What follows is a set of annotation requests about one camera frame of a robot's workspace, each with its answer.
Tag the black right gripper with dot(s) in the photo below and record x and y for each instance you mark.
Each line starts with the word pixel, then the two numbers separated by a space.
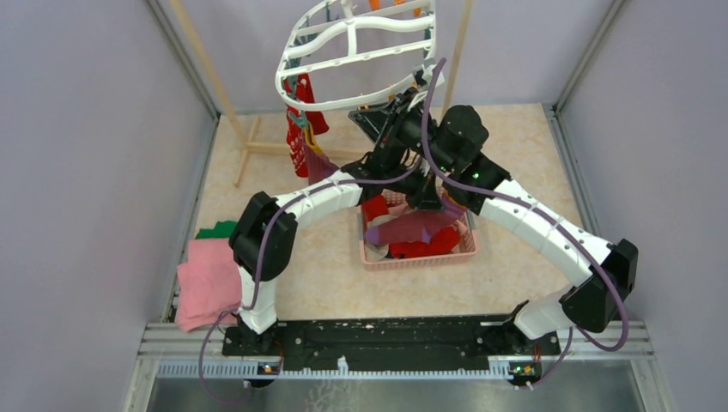
pixel 377 122

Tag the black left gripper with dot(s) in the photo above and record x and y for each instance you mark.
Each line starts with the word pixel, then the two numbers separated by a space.
pixel 424 195

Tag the maroon purple long sock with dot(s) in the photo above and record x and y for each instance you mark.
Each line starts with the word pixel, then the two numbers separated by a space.
pixel 319 165
pixel 425 224

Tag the pink plastic basket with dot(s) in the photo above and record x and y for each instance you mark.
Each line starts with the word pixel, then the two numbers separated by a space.
pixel 462 253

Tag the teal clothespin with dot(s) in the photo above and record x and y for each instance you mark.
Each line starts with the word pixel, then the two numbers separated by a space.
pixel 299 119

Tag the beige sock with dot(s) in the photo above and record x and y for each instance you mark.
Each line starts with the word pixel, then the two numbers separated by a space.
pixel 378 250

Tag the red patterned sock pair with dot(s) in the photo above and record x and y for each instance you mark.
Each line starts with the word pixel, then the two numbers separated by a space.
pixel 300 87

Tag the white plastic clip hanger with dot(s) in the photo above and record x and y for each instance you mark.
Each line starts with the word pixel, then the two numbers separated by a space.
pixel 330 20

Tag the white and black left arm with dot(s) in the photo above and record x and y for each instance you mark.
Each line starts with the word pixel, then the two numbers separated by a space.
pixel 263 239

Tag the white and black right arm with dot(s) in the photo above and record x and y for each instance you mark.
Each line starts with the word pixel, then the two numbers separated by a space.
pixel 440 168

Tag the green cloth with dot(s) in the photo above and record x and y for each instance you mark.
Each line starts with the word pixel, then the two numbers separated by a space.
pixel 221 230

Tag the pink cloth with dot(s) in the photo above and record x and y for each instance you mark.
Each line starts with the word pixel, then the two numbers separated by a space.
pixel 209 283

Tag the wooden drying rack frame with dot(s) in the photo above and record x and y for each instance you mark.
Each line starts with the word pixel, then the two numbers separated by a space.
pixel 214 89

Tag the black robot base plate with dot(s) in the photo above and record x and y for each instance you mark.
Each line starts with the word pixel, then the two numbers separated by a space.
pixel 472 334

